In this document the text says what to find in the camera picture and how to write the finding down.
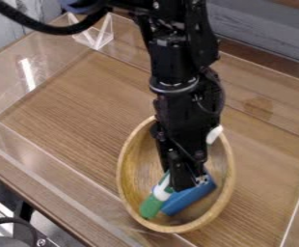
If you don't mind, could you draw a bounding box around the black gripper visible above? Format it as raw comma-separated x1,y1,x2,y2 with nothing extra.
150,75,222,192

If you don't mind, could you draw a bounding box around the green white marker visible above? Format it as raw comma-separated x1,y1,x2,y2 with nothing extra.
138,124,225,221

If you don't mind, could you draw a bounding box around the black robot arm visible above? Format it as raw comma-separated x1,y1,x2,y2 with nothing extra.
0,0,226,191

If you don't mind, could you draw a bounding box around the brown wooden bowl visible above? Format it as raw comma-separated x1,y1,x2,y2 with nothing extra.
116,117,237,233

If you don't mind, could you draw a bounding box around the blue rectangular block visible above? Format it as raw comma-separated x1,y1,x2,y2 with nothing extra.
162,180,217,216

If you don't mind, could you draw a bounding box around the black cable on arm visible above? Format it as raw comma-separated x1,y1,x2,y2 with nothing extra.
195,67,227,117

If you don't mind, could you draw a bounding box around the clear acrylic tray wall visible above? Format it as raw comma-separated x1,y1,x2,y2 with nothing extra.
0,109,197,247

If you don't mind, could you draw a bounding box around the clear acrylic corner bracket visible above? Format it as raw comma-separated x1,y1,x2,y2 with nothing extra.
72,14,114,50

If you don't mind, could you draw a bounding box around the black cable lower left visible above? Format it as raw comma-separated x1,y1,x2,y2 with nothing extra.
0,217,40,247

